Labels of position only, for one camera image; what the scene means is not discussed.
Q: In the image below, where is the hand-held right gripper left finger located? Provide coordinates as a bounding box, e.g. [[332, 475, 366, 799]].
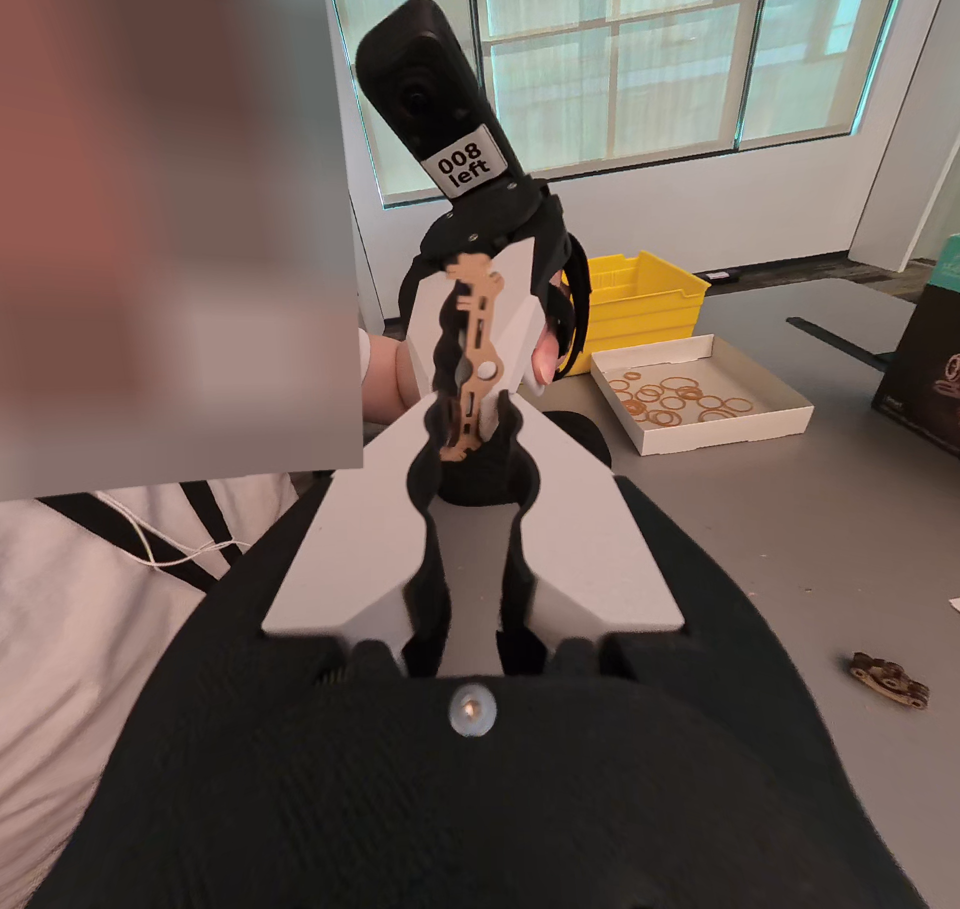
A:
[[261, 391, 459, 678]]

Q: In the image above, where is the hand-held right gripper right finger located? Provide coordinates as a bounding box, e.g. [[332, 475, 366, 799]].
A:
[[495, 391, 685, 676]]

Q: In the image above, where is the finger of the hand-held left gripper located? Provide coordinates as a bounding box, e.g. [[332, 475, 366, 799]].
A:
[[478, 236, 547, 439], [403, 270, 472, 434]]

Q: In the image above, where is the long wooden model part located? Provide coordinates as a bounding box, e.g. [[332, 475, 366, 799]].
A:
[[438, 252, 502, 465]]

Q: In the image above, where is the small dark wooden model assembly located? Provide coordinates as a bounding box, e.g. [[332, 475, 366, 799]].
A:
[[849, 651, 932, 711]]

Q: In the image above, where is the dark model kit box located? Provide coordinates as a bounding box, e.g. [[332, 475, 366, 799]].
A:
[[871, 279, 960, 462]]

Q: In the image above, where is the person's left hand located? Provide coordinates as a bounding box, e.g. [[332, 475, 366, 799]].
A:
[[360, 271, 564, 425]]

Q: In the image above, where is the yellow plastic bin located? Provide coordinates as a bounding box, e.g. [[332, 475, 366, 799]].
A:
[[558, 251, 712, 378]]

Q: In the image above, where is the pile of tan rings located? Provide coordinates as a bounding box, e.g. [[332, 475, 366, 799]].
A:
[[607, 371, 753, 428]]

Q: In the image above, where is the white cardboard tray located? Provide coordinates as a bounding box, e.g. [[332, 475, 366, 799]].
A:
[[590, 333, 816, 458]]

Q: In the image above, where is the person in white shirt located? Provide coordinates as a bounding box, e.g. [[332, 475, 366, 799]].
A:
[[0, 472, 333, 909]]

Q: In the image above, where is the black flat bar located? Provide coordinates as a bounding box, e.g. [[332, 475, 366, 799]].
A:
[[786, 316, 898, 372]]

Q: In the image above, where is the teal cardboard box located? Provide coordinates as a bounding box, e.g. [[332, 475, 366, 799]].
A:
[[911, 232, 960, 303]]

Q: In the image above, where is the thin white cord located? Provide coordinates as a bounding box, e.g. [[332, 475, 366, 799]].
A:
[[96, 490, 250, 567]]

